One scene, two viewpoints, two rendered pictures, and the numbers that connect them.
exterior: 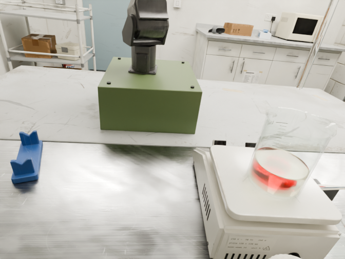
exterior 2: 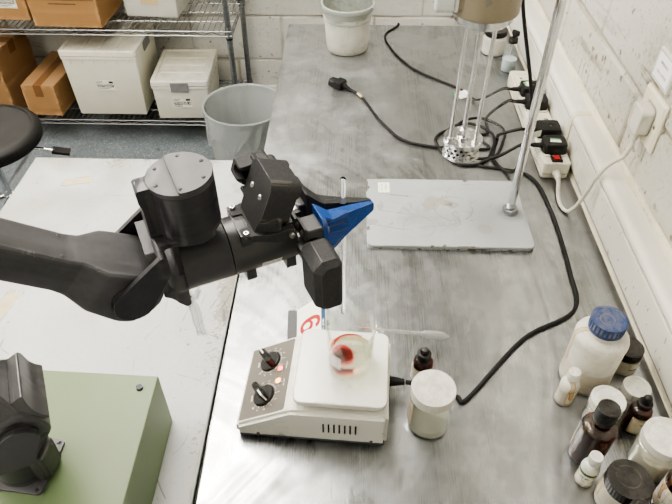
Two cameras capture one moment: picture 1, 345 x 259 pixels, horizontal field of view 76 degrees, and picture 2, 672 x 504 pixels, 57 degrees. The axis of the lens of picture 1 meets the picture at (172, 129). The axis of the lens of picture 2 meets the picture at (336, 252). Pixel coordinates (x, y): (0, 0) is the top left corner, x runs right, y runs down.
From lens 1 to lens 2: 0.64 m
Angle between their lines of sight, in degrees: 63
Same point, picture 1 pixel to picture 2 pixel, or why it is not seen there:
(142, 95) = (136, 472)
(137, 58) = (45, 461)
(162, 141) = (186, 472)
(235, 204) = (377, 401)
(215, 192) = (348, 415)
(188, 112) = (161, 413)
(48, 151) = not seen: outside the picture
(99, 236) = not seen: outside the picture
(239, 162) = (324, 381)
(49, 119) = not seen: outside the picture
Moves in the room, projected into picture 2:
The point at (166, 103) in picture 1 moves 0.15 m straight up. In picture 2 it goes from (149, 441) to (119, 366)
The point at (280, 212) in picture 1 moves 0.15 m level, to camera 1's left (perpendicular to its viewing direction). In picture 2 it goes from (383, 373) to (368, 482)
